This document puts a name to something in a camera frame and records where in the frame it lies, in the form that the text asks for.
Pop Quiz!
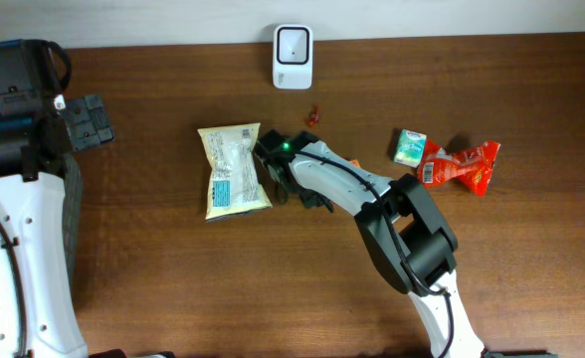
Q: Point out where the cream chips bag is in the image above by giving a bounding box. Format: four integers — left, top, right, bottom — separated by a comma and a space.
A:
198, 122, 272, 222

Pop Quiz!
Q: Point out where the teal tissue pack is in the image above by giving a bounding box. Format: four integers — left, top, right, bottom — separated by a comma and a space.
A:
393, 129, 427, 168

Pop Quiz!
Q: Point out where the orange snack packet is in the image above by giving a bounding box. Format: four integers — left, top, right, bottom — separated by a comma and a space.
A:
417, 139, 501, 196

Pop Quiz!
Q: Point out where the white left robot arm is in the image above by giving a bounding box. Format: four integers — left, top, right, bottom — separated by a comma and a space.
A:
0, 40, 114, 357

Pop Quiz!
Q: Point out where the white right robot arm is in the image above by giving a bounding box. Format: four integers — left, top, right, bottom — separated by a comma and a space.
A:
254, 130, 494, 358

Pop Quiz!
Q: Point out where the small red wrapper scrap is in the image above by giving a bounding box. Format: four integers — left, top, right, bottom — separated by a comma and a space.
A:
307, 104, 321, 127

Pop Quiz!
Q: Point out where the white barcode scanner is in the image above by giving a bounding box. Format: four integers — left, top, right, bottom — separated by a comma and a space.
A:
273, 24, 313, 90

